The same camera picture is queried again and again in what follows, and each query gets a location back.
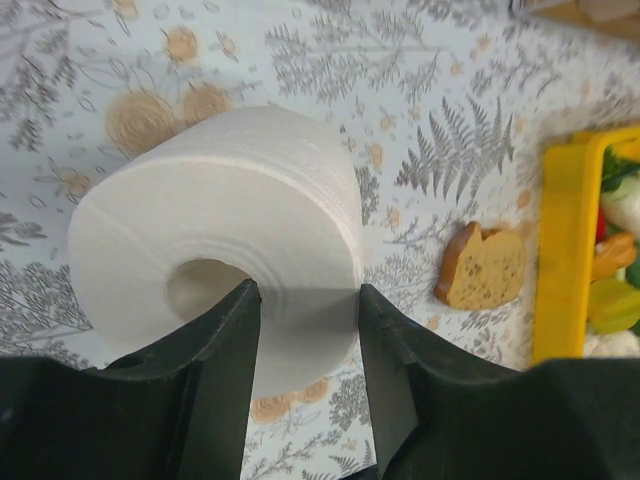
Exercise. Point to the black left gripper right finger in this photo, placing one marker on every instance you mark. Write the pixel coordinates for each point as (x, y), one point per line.
(439, 412)

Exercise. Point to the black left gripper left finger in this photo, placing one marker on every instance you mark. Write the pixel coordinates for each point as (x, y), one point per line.
(176, 409)

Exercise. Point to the white paper roll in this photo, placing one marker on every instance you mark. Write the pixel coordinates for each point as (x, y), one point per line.
(259, 193)

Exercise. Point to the slice of brown bread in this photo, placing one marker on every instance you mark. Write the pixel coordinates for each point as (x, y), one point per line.
(482, 269)

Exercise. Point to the white cauliflower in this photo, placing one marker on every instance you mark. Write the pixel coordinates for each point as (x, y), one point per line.
(616, 345)

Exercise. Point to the yellow green starfruit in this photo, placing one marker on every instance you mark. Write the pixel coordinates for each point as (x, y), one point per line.
(613, 306)

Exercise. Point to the red chili pepper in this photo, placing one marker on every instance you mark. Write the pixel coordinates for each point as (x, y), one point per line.
(601, 226)

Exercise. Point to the orange bell pepper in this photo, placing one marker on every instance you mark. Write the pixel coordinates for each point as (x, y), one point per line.
(616, 252)

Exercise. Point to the yellow plastic tray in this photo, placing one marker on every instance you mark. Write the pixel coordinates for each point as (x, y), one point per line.
(567, 229)

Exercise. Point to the white radish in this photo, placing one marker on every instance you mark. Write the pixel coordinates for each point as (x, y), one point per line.
(621, 207)

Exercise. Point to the green leafy vegetable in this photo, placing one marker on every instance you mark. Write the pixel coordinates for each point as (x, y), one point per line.
(614, 169)

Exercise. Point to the floral patterned table mat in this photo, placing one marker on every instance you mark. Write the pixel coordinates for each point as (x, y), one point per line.
(446, 109)

